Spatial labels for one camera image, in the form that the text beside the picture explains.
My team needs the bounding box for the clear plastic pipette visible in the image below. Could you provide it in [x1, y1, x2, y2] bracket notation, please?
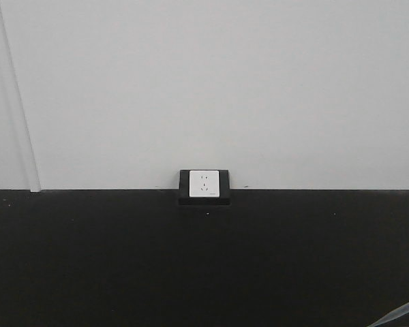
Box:
[368, 302, 409, 327]

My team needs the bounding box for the white socket on black base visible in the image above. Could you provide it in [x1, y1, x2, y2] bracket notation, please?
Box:
[178, 170, 230, 206]

